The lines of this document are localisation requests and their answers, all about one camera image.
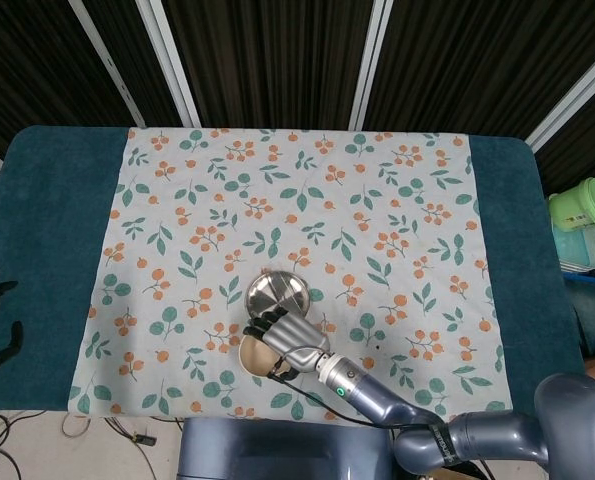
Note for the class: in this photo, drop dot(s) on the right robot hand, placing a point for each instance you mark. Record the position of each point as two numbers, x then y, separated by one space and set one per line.
289 337

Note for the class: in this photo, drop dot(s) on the light brown bowl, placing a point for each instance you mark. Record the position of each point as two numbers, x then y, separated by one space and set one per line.
257 357

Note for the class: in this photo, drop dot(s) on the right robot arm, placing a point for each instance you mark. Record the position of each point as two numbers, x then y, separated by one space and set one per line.
457 420

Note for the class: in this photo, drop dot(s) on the stainless steel plate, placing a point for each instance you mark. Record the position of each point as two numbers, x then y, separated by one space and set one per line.
277 295

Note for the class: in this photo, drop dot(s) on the teal table cover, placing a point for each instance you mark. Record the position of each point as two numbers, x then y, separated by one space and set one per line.
42 260

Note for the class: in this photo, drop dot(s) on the floral patterned tablecloth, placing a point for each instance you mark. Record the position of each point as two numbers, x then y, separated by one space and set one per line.
297 225

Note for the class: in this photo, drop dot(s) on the blue-grey robot torso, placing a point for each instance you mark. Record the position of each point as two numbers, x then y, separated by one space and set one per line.
284 450

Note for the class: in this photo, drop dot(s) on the black connector plug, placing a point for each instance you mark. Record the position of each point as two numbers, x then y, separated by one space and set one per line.
144 439

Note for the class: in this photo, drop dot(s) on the clear blue-lidded food container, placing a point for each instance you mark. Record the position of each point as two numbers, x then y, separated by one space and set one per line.
577 247

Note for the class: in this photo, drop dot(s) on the green lidded plastic jar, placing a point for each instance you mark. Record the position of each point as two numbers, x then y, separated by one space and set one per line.
584 205

